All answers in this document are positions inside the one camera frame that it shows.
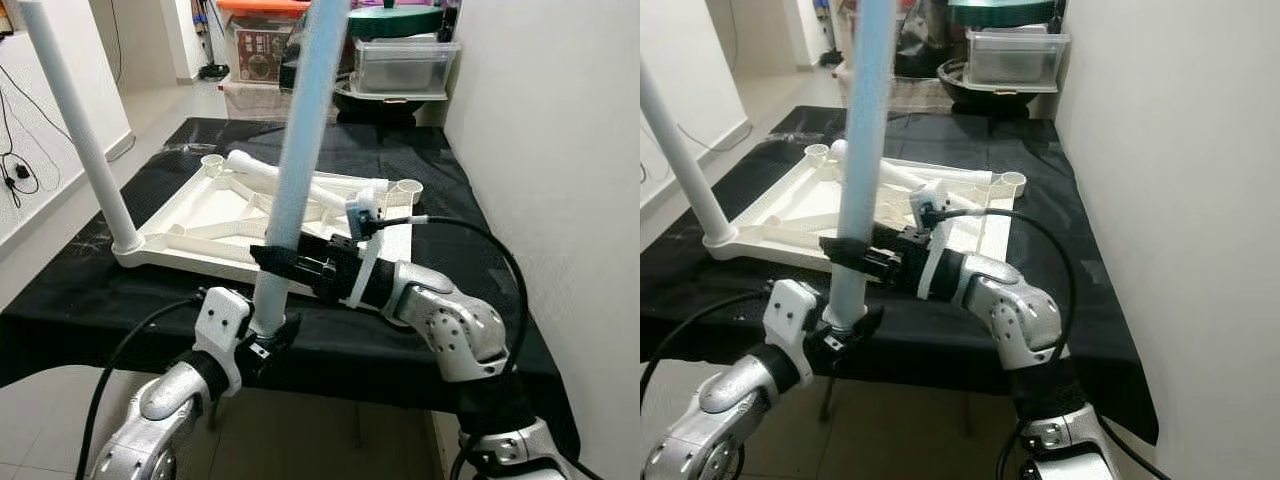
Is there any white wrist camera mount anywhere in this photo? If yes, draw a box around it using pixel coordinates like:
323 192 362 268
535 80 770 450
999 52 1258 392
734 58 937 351
193 287 253 396
763 278 821 386
908 183 956 301
343 190 386 309

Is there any black tablecloth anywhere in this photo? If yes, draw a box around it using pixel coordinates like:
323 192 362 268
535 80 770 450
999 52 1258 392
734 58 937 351
0 117 581 461
640 105 1161 446

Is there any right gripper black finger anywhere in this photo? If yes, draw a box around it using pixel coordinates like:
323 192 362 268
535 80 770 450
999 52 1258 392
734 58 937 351
817 235 883 278
248 243 327 293

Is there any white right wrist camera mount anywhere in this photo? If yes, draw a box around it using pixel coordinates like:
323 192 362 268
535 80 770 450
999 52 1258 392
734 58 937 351
343 190 386 309
908 183 956 301

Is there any green lid with knob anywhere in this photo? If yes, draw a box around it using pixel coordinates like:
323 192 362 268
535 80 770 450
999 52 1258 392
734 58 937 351
948 0 1056 28
345 3 446 41

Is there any clear box with orange lid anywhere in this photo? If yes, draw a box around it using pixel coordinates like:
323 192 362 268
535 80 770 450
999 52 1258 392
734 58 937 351
218 0 311 86

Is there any black round pan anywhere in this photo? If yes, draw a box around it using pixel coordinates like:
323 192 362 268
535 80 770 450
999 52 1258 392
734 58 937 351
335 80 451 126
940 60 1061 119

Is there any black wall cable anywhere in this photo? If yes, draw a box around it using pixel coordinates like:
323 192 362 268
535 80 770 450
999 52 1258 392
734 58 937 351
0 60 63 211

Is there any black plastic bag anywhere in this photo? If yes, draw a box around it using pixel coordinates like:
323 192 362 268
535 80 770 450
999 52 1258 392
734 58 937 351
893 0 966 79

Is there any grey speckled ledge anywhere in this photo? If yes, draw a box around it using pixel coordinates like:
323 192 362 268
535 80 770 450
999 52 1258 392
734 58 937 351
845 75 966 113
222 80 346 123

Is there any mop with black base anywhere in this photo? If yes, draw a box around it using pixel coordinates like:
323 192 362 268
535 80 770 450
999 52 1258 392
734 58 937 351
195 0 229 81
815 0 849 69

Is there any white plastic table top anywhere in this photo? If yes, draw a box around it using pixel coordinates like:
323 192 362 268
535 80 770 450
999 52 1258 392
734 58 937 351
110 152 426 301
700 143 1031 291

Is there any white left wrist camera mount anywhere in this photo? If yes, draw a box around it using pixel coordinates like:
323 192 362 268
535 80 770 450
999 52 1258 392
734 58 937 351
763 278 821 386
193 287 253 396

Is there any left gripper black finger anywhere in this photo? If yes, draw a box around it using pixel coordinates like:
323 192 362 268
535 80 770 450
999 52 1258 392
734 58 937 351
265 313 303 353
845 302 889 348

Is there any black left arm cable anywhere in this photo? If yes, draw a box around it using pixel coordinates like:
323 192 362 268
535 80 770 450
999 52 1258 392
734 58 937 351
75 290 206 480
640 288 776 401

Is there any grey metal table frame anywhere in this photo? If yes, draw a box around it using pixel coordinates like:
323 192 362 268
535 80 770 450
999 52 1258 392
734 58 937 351
205 390 366 449
820 375 976 438

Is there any clear plastic container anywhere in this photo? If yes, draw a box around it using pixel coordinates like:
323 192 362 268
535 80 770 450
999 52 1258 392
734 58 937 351
965 28 1071 93
352 38 461 99

